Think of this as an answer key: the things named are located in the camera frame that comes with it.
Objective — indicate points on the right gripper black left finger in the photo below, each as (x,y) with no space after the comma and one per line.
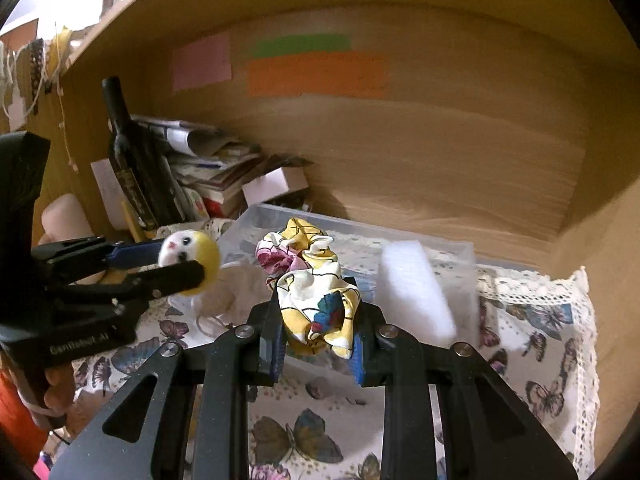
(183,414)

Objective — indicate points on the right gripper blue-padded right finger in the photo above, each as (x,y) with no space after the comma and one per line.
(448,404)

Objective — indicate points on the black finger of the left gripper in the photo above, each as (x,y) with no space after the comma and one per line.
(144,286)
(95,253)

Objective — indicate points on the yellow white plush toy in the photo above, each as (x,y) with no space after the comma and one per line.
(190,245)

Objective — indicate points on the white foam sponge block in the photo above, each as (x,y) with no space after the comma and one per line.
(410,297)

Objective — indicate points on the yellow floral fabric cloth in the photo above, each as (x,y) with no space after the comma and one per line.
(317,304)

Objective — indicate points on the person's left hand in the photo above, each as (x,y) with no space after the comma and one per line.
(47,394)

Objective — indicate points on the wooden cylinder stick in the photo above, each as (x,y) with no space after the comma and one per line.
(132,223)

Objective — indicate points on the white handwritten note card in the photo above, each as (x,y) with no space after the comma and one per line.
(111,193)

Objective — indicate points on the dark wine bottle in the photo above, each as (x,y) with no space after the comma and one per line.
(135,162)

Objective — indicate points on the butterfly print lace tablecloth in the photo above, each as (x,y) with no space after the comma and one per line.
(537,333)

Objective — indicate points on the stack of papers and books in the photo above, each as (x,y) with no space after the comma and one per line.
(210,164)

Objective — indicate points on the small white cardboard box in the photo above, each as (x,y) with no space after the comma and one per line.
(274,184)

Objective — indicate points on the clear plastic storage box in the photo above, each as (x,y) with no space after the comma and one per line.
(366,253)

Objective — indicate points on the pink paper note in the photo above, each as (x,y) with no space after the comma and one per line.
(204,62)

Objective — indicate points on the green paper note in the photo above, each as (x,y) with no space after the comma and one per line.
(298,44)

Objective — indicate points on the orange paper note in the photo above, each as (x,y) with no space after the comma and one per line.
(354,74)

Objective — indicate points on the pink mug with handle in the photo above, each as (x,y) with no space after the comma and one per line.
(64,219)

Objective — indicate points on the white drawstring pouch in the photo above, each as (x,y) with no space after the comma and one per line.
(227,301)

